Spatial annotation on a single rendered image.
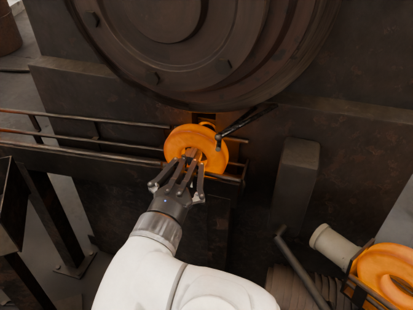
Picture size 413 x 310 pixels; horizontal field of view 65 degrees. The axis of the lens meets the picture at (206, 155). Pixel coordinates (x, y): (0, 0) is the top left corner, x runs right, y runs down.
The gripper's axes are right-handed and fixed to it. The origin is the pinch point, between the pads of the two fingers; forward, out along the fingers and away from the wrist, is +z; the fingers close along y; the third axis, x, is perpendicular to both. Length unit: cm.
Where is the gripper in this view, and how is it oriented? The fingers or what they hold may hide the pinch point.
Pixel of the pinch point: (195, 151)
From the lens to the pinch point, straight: 76.1
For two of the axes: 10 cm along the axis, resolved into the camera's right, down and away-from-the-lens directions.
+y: 9.6, 1.9, -2.2
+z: 2.9, -6.9, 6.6
